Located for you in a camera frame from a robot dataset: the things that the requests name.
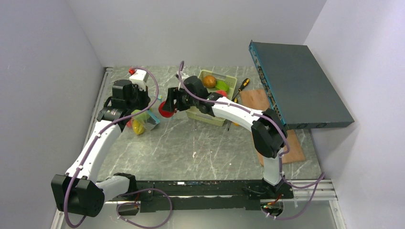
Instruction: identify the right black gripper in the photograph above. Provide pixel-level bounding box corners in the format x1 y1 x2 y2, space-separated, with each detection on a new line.
162 87 199 112

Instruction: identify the red apple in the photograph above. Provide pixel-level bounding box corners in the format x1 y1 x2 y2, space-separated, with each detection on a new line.
158 102 176 118

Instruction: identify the clear zip top bag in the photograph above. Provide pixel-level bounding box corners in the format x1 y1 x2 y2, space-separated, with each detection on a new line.
126 108 160 135

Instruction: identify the yellow green starfruit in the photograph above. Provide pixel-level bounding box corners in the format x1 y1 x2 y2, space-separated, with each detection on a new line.
131 120 145 135

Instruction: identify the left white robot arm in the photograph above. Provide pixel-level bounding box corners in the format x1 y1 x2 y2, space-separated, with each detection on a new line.
51 80 150 217

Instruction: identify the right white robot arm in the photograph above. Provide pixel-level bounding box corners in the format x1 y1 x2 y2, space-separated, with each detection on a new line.
159 76 288 198

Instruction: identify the pale green plastic basket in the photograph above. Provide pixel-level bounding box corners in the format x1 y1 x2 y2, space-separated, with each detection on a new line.
186 70 237 126

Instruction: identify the brown kiwi fruit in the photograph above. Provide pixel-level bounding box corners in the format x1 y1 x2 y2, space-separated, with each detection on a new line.
202 75 217 88

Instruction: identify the pink orange peach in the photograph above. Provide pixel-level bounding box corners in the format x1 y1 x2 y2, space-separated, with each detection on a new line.
216 90 227 97

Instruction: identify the orange black screwdriver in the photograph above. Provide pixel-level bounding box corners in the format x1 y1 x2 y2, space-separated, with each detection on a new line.
234 78 250 98

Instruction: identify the brown wooden board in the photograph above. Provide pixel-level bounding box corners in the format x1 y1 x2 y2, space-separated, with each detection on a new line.
240 89 306 164

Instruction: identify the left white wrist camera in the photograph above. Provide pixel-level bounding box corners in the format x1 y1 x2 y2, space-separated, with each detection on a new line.
128 68 149 91

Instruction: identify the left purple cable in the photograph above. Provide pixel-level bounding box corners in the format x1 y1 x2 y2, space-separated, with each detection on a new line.
63 67 173 229

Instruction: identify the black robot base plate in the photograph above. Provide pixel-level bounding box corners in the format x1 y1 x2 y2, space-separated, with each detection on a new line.
113 179 294 213

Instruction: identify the dark blue network switch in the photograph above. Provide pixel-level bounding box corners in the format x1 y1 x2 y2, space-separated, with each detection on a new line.
249 41 354 129

